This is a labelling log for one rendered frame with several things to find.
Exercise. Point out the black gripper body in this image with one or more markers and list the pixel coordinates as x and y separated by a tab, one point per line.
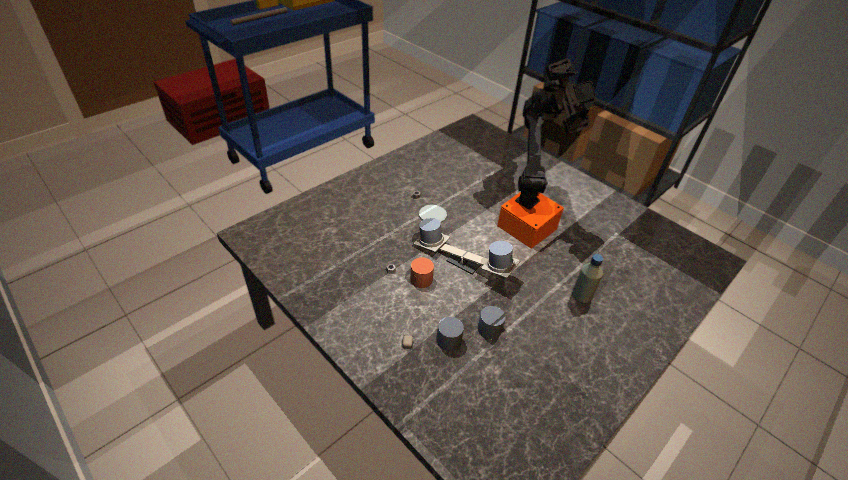
563	98

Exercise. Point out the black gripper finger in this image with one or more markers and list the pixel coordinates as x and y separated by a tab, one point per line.
578	119
563	71

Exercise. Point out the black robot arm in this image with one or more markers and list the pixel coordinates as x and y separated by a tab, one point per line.
533	178

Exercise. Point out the grey cylinder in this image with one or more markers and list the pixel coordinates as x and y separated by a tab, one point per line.
430	230
449	333
500	254
491	322

